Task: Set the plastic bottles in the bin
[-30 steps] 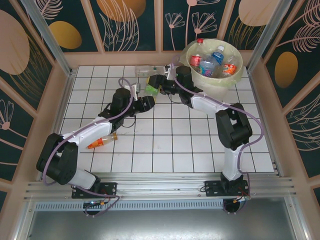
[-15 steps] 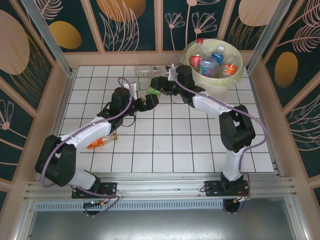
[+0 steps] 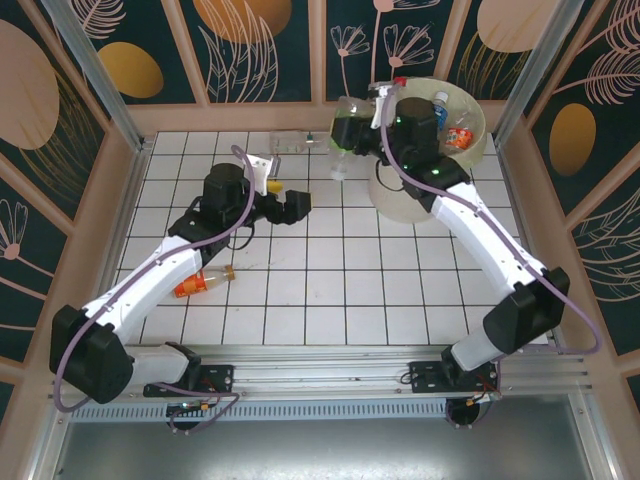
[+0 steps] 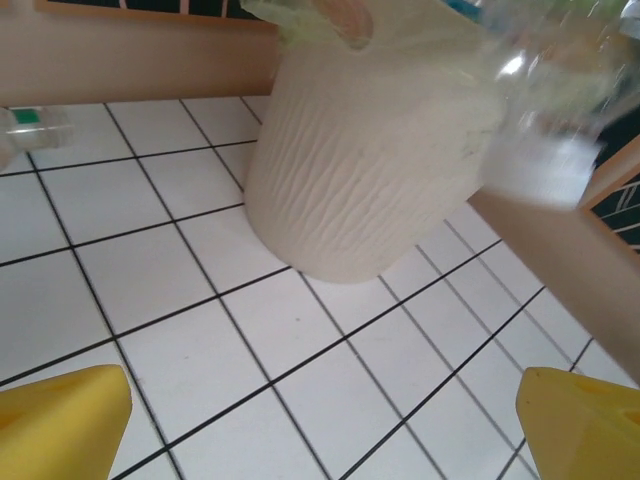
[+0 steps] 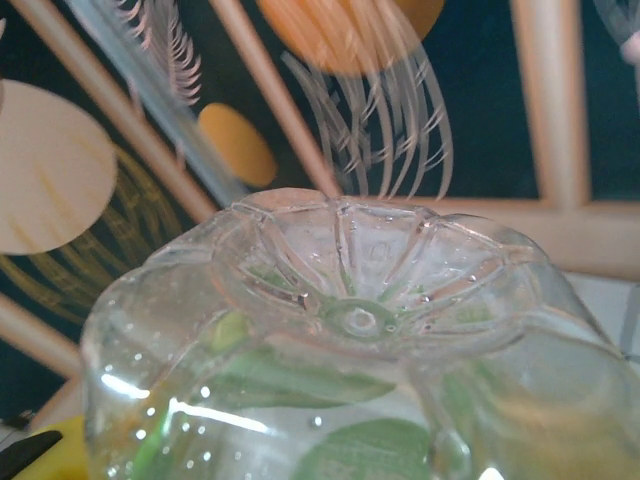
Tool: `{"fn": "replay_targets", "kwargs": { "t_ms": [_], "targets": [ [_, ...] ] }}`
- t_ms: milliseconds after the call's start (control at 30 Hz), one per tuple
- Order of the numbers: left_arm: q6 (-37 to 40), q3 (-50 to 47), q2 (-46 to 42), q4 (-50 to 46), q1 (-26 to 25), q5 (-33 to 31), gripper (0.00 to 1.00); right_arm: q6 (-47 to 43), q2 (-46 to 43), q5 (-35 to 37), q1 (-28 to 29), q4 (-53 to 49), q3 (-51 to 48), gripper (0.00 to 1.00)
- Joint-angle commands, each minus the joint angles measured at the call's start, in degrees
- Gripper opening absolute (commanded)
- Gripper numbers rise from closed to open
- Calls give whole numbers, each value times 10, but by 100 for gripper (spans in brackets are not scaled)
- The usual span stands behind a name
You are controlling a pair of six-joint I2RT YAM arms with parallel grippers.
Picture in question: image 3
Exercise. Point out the blue label bottle white cap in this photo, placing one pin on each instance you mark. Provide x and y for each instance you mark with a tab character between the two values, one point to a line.
441	112

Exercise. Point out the small bottle orange label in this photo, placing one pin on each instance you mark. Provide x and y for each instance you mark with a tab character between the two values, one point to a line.
460	137

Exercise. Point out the clear bottle white green label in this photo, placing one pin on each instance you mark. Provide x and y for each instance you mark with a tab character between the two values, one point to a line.
290	142

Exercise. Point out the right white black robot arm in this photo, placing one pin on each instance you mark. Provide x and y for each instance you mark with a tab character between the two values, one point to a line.
480	235

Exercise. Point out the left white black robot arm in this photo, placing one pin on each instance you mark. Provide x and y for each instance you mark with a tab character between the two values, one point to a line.
150	280

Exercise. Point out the pale green plastic bin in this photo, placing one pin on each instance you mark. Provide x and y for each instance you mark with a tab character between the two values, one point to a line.
475	125

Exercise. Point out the cream plastic waste bin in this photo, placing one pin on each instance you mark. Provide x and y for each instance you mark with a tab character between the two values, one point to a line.
395	200

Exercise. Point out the orange label bottle tan cap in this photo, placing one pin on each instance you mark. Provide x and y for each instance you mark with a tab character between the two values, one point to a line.
192	286

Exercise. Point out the small controller board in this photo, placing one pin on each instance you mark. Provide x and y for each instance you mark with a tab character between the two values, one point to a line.
487	397
192	406

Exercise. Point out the grey metal sheet panel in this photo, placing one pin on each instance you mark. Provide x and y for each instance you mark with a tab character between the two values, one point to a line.
320	450

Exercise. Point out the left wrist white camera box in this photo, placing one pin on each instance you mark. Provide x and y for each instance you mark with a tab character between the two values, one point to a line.
260	165

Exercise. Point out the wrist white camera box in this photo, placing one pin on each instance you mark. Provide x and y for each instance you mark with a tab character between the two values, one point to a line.
260	165
380	97

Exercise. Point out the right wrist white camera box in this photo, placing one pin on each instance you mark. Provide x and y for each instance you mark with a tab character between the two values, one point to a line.
380	97

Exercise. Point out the aluminium side rail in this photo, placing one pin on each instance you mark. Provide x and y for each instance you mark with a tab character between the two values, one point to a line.
134	175
516	200

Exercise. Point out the aluminium frame post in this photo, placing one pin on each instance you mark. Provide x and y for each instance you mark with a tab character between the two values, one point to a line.
92	65
537	65

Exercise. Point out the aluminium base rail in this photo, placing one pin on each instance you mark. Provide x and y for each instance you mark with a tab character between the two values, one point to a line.
320	372

